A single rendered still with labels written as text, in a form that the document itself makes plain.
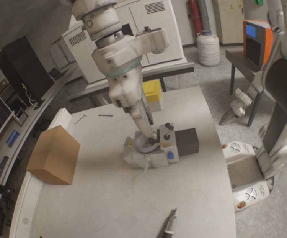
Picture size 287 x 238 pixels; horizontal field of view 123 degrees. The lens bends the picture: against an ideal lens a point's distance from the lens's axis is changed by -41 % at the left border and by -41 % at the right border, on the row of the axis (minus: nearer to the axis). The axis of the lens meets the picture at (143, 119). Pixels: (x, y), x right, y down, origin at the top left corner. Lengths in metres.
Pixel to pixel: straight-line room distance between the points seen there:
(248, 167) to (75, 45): 1.66
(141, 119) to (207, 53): 2.58
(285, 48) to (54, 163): 0.91
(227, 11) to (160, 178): 4.01
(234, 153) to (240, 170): 0.15
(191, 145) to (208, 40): 2.45
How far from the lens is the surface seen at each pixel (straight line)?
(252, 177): 1.16
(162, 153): 0.38
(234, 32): 4.24
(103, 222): 0.50
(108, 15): 0.22
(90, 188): 0.56
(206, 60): 2.85
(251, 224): 1.44
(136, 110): 0.27
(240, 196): 1.02
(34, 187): 0.78
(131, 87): 0.23
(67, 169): 0.62
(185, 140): 0.41
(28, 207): 0.79
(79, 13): 0.23
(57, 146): 0.60
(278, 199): 1.61
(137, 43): 0.22
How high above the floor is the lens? 1.32
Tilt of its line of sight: 43 degrees down
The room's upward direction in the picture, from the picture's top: 25 degrees counter-clockwise
